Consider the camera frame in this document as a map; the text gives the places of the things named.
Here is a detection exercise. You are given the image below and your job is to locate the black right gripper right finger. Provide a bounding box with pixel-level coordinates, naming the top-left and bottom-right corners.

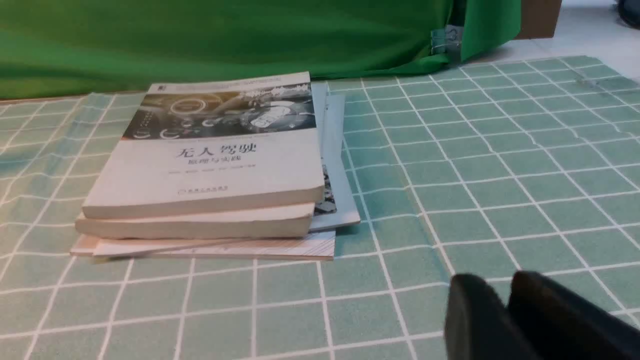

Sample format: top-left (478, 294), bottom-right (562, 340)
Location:
top-left (507, 271), bottom-right (640, 360)

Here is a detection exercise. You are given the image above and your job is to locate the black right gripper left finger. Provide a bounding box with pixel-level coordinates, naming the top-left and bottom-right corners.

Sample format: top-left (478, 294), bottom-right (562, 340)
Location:
top-left (444, 273), bottom-right (541, 360)

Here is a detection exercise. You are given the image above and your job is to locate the green checkered tablecloth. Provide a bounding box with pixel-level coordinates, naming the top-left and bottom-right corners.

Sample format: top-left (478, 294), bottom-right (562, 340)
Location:
top-left (0, 56), bottom-right (640, 360)

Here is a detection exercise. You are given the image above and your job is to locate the striped bottom booklet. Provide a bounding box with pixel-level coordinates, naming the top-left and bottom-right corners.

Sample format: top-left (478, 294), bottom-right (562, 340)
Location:
top-left (70, 230), bottom-right (336, 260)

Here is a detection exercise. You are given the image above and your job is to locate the grey thin booklet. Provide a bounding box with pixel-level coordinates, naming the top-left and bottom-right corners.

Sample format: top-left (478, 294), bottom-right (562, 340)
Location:
top-left (310, 82), bottom-right (361, 233)

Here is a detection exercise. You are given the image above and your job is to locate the white book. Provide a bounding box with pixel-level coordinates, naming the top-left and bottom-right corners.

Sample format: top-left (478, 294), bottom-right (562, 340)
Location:
top-left (82, 71), bottom-right (325, 220)
top-left (75, 202), bottom-right (315, 240)

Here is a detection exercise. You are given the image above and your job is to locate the white top book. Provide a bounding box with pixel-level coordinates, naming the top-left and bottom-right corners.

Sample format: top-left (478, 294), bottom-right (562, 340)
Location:
top-left (82, 71), bottom-right (325, 220)

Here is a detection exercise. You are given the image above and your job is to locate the brown cardboard box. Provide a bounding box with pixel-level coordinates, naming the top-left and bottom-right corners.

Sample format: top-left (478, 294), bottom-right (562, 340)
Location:
top-left (515, 0), bottom-right (563, 40)

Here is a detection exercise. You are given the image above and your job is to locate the thin white booklet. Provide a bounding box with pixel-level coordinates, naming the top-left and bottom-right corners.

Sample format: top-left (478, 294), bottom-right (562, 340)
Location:
top-left (92, 237), bottom-right (251, 259)

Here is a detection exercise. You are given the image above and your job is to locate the green backdrop cloth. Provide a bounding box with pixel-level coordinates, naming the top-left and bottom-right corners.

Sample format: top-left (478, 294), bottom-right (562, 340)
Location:
top-left (0, 0), bottom-right (522, 100)

